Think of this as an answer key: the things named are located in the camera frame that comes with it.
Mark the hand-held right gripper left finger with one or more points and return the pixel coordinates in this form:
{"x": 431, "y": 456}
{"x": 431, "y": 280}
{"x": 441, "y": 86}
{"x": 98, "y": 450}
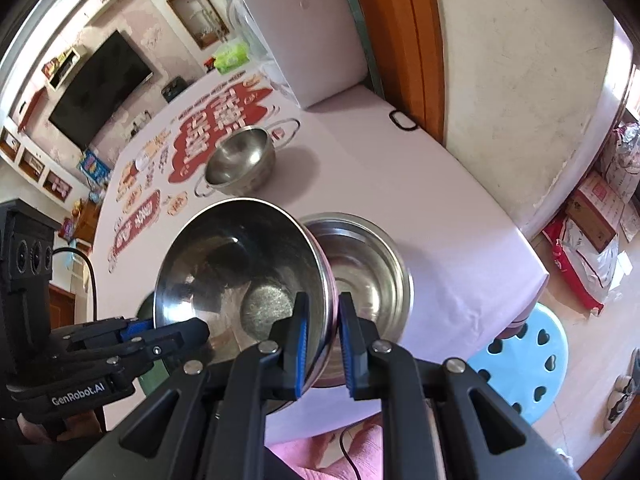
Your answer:
{"x": 300, "y": 355}

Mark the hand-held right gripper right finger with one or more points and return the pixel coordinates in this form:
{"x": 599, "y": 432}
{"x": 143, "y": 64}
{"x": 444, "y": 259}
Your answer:
{"x": 348, "y": 355}

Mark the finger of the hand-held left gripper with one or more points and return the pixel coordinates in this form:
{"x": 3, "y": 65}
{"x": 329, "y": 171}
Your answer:
{"x": 165, "y": 345}
{"x": 132, "y": 329}

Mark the green plate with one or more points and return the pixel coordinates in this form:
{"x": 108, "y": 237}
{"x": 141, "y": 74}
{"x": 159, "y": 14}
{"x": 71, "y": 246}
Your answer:
{"x": 156, "y": 377}

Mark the wide steel bowl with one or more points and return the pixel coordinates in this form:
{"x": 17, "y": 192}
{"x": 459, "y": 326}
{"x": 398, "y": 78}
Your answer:
{"x": 360, "y": 270}

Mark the pink steel bowl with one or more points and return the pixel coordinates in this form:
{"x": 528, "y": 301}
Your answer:
{"x": 225, "y": 270}

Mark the person's left hand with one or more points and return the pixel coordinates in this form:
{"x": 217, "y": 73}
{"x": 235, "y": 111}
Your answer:
{"x": 75, "y": 425}

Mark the wooden television cabinet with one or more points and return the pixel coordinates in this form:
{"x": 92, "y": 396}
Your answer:
{"x": 87, "y": 220}

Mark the colourful poster board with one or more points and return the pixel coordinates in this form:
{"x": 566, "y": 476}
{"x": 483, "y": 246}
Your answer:
{"x": 95, "y": 165}

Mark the printed pink tablecloth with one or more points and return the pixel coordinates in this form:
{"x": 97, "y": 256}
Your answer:
{"x": 400, "y": 185}

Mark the light blue heart stool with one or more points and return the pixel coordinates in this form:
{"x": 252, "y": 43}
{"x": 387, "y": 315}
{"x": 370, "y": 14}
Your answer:
{"x": 525, "y": 330}

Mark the small steel bowl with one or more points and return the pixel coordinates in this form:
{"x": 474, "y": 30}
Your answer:
{"x": 235, "y": 160}

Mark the black heater appliance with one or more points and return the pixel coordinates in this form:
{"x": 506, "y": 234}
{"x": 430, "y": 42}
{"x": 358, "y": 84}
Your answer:
{"x": 172, "y": 91}

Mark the red and white sack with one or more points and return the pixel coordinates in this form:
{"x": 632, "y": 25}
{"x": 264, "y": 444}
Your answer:
{"x": 580, "y": 270}

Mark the white shoe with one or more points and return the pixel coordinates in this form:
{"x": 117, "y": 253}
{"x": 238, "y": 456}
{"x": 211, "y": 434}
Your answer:
{"x": 617, "y": 400}

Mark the cardboard box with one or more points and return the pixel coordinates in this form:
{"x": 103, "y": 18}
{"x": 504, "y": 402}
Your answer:
{"x": 592, "y": 215}

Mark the green tissue box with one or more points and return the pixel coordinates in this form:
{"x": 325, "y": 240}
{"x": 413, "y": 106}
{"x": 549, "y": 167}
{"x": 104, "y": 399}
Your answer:
{"x": 231, "y": 57}

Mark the white bottle sterilizer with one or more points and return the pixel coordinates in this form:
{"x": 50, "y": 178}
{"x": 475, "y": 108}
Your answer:
{"x": 310, "y": 35}

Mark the white printed sack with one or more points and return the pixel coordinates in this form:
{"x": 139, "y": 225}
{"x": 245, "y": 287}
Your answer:
{"x": 625, "y": 160}

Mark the wooden sliding door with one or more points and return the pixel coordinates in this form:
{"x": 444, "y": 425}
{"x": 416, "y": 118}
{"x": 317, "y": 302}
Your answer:
{"x": 400, "y": 20}

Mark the built-in wall niche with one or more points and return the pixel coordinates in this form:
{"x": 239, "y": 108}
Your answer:
{"x": 35, "y": 165}
{"x": 197, "y": 15}

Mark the red wall shelf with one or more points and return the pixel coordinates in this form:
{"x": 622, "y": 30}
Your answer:
{"x": 32, "y": 107}

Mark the wall television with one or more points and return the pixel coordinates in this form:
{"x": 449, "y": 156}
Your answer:
{"x": 97, "y": 92}

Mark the white wall shelf box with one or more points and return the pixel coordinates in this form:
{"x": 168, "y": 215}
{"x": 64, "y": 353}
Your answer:
{"x": 60, "y": 67}

